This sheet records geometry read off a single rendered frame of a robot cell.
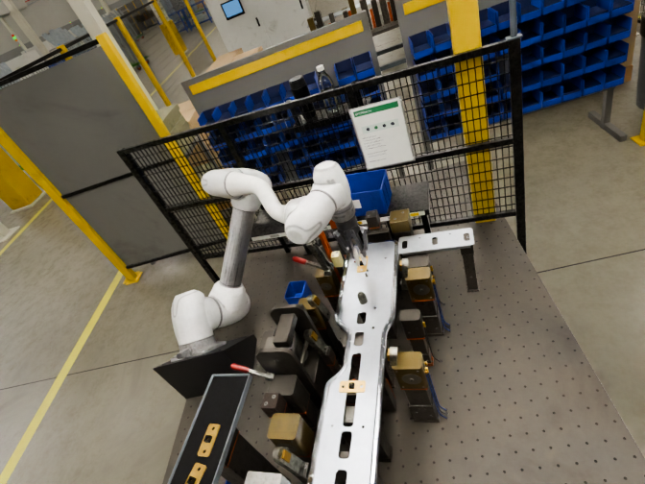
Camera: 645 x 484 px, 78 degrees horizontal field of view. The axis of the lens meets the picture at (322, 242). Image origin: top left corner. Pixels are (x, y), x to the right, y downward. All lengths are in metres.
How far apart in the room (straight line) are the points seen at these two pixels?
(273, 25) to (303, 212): 6.83
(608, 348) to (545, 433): 1.11
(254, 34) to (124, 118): 4.82
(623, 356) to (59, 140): 3.98
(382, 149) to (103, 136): 2.40
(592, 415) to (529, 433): 0.20
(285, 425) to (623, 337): 1.89
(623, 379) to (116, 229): 3.87
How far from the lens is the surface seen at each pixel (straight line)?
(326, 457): 1.25
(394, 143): 1.83
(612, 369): 2.49
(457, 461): 1.49
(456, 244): 1.61
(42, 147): 3.92
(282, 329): 1.28
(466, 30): 1.71
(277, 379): 1.32
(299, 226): 1.15
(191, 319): 1.81
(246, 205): 1.75
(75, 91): 3.54
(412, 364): 1.25
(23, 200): 8.83
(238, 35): 7.99
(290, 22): 7.83
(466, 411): 1.55
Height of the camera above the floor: 2.10
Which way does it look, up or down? 37 degrees down
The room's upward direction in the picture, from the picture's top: 24 degrees counter-clockwise
